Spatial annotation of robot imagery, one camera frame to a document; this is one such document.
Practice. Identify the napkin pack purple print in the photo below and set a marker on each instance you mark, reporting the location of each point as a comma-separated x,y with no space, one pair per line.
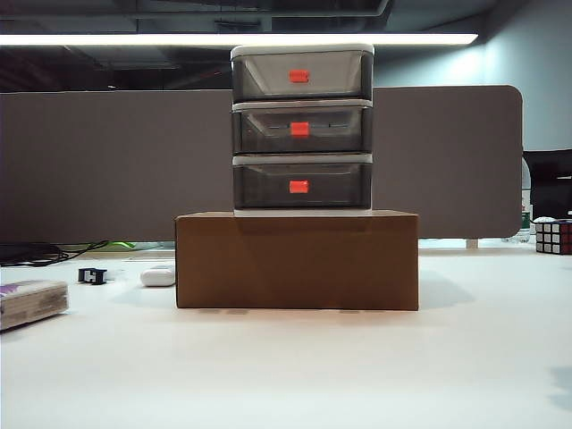
31,304

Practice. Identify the brown cardboard box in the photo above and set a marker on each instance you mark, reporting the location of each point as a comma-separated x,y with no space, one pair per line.
295,263

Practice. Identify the white earbuds case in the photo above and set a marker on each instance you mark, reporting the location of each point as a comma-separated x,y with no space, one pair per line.
156,277

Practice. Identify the grey desk partition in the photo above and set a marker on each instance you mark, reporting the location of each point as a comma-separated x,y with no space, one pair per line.
111,165

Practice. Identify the white partition foot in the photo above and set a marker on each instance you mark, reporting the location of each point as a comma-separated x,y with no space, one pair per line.
472,244

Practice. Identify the small black clip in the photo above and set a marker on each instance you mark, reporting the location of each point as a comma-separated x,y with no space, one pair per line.
85,275

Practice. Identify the ceiling light strip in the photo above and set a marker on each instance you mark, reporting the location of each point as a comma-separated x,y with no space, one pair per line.
134,39

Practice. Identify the clear plastic bottle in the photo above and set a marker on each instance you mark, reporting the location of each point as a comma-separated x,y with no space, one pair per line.
526,214

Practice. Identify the black office chair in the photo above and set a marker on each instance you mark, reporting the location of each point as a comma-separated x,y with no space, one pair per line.
549,179

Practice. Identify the rubik's cube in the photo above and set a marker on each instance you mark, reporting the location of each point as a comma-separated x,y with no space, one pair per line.
554,237

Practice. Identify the white plastic drawer cabinet frame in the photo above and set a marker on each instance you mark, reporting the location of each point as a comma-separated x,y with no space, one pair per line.
304,47

